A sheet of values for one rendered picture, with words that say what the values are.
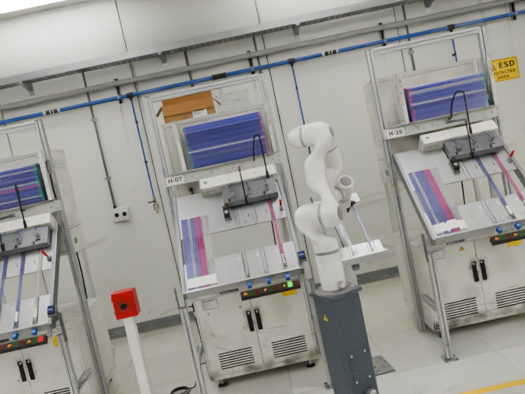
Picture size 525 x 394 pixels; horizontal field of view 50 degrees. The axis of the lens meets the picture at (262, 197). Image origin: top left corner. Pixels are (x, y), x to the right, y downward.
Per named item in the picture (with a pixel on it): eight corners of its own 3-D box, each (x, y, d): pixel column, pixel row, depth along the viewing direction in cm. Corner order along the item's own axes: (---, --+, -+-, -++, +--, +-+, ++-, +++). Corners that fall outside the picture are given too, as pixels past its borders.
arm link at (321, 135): (316, 230, 271) (348, 226, 264) (305, 229, 261) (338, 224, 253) (305, 130, 278) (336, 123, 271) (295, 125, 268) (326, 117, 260)
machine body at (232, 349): (321, 367, 354) (301, 273, 349) (212, 391, 353) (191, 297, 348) (308, 334, 419) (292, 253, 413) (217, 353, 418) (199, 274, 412)
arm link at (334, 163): (317, 160, 281) (336, 208, 296) (340, 144, 286) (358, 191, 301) (306, 157, 289) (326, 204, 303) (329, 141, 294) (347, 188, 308)
